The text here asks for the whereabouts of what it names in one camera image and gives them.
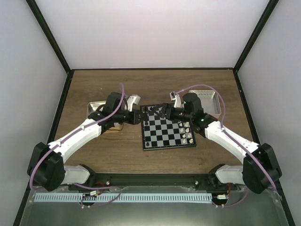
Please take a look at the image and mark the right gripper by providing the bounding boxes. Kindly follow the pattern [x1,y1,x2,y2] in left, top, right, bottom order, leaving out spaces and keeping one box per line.
[152,103,193,122]

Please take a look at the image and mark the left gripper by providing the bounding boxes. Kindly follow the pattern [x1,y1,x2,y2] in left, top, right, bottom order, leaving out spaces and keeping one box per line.
[114,109,148,125]

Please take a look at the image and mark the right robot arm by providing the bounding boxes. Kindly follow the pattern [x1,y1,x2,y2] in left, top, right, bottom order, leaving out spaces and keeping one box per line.
[162,92,282,194]

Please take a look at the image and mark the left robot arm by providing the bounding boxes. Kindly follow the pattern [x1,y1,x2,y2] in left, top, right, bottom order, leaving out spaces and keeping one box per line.
[27,92,143,191]

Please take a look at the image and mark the black white chessboard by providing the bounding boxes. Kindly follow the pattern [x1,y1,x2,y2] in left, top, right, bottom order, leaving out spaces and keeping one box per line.
[140,105,197,151]

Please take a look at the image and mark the pink metal tin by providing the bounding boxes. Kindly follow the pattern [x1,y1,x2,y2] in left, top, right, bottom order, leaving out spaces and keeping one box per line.
[189,90,222,119]

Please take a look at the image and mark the yellow metal tin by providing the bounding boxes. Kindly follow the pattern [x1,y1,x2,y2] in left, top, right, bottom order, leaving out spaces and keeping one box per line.
[87,101,124,133]

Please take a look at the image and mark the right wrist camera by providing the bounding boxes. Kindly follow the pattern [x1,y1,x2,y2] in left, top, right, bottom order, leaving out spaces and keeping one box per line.
[170,91,183,108]

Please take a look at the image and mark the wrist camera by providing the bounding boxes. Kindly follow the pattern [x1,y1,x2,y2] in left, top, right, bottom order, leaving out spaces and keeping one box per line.
[127,95,141,112]
[170,91,183,108]

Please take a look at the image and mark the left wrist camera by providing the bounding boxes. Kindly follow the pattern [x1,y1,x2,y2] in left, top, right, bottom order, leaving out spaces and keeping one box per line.
[127,95,141,112]

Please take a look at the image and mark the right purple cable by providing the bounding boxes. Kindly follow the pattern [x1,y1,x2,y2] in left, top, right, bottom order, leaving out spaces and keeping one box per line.
[177,84,277,209]

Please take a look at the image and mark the light blue cable duct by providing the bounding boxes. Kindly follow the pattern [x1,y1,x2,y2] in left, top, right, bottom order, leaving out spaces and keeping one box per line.
[34,193,212,203]

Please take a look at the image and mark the black aluminium frame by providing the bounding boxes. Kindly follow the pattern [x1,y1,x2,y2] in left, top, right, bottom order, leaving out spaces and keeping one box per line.
[13,0,296,226]

